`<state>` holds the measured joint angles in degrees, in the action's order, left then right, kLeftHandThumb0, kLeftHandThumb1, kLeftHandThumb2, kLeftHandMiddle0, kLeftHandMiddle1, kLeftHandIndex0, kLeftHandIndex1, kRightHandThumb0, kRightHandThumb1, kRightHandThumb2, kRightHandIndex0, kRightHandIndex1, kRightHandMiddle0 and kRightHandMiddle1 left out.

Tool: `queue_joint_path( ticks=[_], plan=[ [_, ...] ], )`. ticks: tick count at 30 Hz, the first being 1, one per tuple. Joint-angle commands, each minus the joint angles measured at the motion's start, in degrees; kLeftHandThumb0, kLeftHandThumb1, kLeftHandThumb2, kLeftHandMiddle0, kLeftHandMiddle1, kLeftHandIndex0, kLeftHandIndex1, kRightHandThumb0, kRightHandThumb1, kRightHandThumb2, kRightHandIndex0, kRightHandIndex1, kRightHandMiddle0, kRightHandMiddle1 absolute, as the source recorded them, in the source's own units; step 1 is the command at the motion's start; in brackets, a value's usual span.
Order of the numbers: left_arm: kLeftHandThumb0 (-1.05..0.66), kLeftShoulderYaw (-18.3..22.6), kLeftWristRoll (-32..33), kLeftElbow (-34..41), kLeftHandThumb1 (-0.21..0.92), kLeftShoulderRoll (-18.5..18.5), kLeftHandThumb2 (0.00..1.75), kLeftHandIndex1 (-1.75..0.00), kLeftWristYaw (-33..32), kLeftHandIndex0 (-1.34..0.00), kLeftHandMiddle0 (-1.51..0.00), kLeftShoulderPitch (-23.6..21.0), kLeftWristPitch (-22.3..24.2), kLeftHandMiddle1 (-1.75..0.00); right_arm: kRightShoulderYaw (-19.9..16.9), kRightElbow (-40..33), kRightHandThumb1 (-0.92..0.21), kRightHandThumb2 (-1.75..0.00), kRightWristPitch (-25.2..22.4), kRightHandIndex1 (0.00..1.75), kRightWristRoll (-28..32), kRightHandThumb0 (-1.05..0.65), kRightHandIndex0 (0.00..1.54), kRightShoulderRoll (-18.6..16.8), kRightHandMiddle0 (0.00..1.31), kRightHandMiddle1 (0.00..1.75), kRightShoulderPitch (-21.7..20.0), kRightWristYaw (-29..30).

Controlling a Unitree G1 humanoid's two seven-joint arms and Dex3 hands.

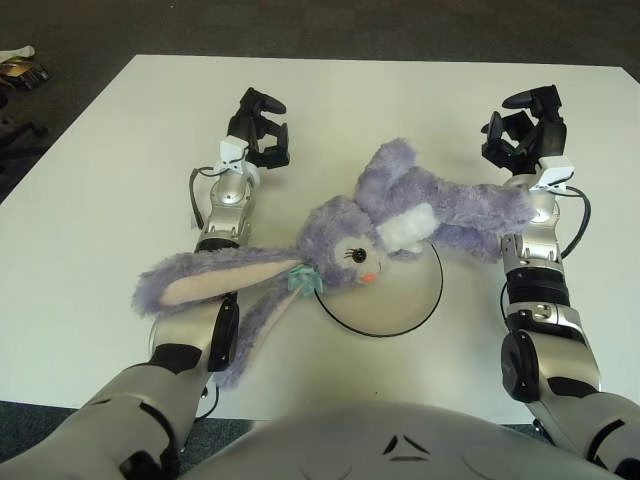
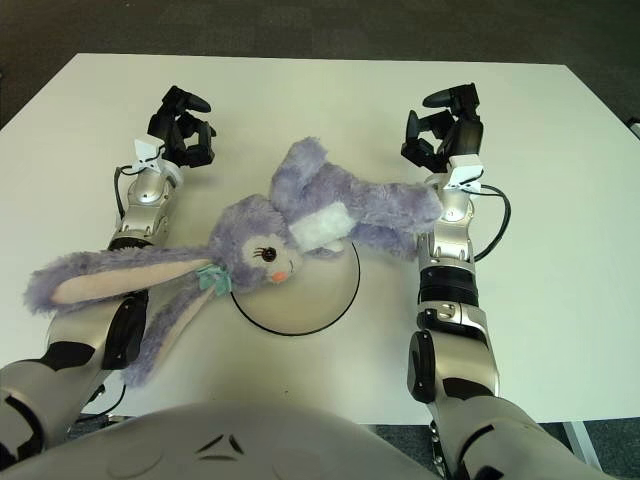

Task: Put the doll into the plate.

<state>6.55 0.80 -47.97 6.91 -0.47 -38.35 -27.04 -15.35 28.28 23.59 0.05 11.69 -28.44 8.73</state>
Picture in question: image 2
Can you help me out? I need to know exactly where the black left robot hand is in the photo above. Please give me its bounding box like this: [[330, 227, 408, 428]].
[[132, 85, 218, 175]]

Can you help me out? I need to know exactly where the grey robot torso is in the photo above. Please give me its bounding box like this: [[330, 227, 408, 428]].
[[9, 399, 451, 480]]

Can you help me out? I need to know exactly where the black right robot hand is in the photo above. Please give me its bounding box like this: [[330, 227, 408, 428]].
[[399, 83, 487, 194]]

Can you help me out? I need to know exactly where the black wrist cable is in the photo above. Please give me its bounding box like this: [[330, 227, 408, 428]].
[[462, 182, 512, 262], [113, 165, 144, 221]]

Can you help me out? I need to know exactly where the white plate with black rim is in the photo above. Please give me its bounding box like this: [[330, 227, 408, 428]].
[[229, 239, 361, 335]]

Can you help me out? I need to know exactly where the black table frame bracket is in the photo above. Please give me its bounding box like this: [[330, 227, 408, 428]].
[[428, 420, 446, 480]]

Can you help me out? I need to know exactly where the black left elbow cable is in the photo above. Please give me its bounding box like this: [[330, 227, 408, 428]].
[[79, 382, 129, 417]]

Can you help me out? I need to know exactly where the white table leg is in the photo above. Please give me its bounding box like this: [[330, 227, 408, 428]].
[[562, 420, 604, 474]]

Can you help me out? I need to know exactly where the purple plush bunny doll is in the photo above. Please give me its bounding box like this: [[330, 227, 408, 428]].
[[23, 137, 444, 390]]

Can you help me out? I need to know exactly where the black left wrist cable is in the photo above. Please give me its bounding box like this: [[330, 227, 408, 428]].
[[113, 165, 144, 221]]

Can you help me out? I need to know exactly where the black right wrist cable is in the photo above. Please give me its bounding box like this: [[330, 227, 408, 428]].
[[462, 182, 512, 262]]

